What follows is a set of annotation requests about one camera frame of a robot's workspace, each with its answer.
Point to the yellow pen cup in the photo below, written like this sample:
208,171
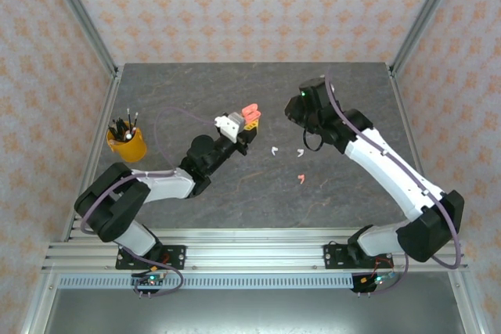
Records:
127,150

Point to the aluminium table side rail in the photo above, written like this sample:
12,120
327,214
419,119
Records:
417,154
105,115

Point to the aluminium frame post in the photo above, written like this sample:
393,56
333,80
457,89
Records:
78,9
426,17

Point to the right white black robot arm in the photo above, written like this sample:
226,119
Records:
391,173

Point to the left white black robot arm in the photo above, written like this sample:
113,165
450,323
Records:
168,185

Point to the aluminium frame leg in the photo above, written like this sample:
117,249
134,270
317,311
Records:
467,306
41,306

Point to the grey metal panel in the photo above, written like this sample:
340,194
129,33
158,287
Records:
250,310

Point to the aluminium base rail beam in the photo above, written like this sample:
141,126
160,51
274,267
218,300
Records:
254,252

